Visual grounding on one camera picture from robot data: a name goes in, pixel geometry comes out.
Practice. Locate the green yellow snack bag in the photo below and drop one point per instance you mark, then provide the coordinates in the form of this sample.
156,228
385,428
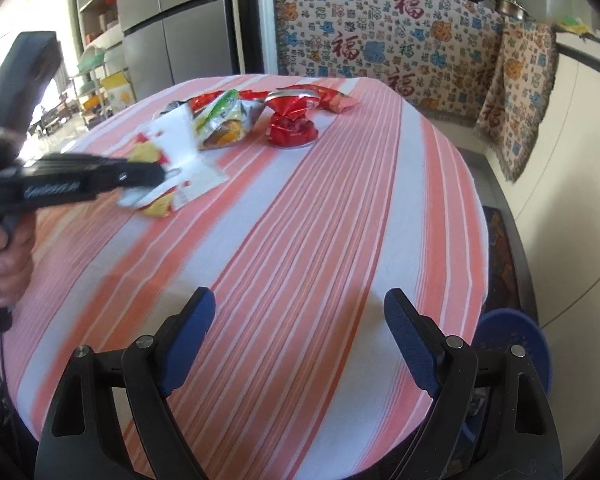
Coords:
225,125

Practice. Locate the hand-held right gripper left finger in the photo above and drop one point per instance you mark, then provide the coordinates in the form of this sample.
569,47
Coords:
187,345

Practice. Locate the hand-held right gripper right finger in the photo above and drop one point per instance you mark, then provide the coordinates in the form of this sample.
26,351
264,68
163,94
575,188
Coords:
412,345

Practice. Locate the wall shelf cabinet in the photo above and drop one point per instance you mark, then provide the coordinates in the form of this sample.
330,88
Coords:
97,10

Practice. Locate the yellow red snack wrapper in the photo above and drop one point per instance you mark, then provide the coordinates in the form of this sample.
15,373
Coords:
155,207

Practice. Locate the blue trash bin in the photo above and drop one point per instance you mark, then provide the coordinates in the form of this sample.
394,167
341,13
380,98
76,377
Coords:
510,335

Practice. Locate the small printed cloth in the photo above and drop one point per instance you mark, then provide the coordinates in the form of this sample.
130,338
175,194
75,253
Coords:
520,100

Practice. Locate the person's left hand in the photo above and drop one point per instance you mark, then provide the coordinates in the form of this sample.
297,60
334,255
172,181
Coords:
10,270

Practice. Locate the yellow green packages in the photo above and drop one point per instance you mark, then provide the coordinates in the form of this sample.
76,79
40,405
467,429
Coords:
572,24

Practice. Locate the black door frame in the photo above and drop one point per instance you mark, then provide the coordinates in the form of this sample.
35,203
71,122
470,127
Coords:
245,15

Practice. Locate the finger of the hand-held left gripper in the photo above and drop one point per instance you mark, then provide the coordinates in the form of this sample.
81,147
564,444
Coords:
130,175

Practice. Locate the white storage rack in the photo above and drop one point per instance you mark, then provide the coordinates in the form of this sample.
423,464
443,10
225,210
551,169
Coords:
92,60

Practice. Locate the crushed red can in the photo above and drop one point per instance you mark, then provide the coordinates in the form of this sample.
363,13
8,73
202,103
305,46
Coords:
290,127

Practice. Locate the patterned floor mat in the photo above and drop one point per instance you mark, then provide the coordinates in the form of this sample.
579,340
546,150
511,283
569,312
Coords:
500,260

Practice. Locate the steel pot with lid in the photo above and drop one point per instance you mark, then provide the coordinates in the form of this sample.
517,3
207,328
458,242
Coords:
512,9

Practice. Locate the grey refrigerator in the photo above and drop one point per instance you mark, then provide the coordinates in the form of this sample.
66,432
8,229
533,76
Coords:
180,35

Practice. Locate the large printed blanket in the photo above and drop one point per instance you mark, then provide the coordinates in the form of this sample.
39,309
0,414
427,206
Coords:
360,35

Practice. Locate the long red wrapper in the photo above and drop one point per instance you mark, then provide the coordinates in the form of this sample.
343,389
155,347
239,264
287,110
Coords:
337,100

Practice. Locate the yellow cardboard box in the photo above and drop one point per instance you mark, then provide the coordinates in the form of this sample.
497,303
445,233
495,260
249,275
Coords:
117,91

